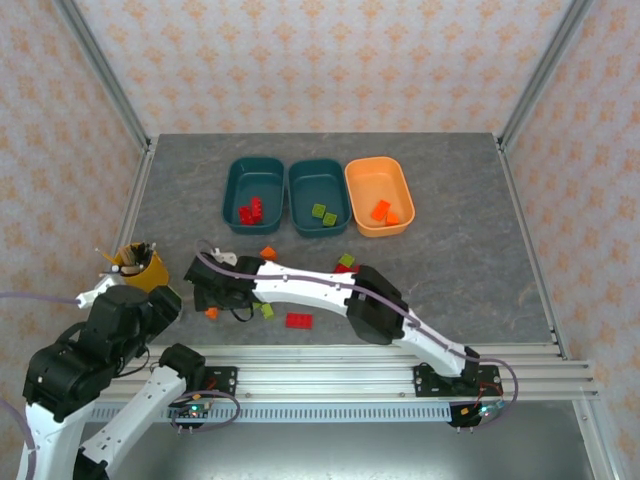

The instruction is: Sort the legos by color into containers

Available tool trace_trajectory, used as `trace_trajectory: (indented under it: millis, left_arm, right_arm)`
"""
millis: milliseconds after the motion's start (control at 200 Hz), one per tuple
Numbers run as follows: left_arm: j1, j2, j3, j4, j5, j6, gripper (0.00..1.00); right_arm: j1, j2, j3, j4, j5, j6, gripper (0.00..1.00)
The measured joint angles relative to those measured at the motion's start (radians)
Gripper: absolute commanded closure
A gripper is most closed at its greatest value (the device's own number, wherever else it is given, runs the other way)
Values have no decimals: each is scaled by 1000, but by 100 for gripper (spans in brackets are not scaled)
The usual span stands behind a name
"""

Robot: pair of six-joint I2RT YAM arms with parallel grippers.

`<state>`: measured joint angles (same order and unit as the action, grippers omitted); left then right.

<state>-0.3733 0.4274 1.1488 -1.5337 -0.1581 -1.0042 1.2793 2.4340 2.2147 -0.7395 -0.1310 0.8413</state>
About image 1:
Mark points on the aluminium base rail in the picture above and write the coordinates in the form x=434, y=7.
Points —
x=325, y=370

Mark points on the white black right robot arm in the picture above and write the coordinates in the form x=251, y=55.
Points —
x=300, y=287

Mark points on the aluminium table side rail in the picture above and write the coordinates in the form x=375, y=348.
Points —
x=530, y=240
x=137, y=200

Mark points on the small green lego brick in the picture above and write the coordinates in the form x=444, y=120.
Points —
x=329, y=219
x=346, y=260
x=318, y=210

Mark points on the orange lego brick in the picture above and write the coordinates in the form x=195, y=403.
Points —
x=268, y=253
x=392, y=218
x=381, y=209
x=211, y=313

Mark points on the beige wooden stick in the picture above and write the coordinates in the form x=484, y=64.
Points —
x=132, y=271

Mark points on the aluminium frame leg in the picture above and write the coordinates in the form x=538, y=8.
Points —
x=595, y=440

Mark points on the long green lego brick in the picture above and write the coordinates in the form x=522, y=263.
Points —
x=267, y=311

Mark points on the small circuit board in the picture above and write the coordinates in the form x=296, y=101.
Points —
x=480, y=412
x=195, y=411

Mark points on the white tipped pen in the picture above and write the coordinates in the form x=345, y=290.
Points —
x=116, y=269

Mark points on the aluminium frame post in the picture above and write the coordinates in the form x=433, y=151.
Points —
x=545, y=70
x=100, y=70

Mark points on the teal plastic container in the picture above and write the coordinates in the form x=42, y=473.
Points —
x=320, y=182
x=250, y=182

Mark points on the yellow pencil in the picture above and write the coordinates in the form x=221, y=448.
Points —
x=107, y=256

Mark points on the yellow pencil cup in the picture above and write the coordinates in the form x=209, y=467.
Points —
x=152, y=275

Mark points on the orange plastic container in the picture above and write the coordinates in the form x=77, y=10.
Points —
x=372, y=185

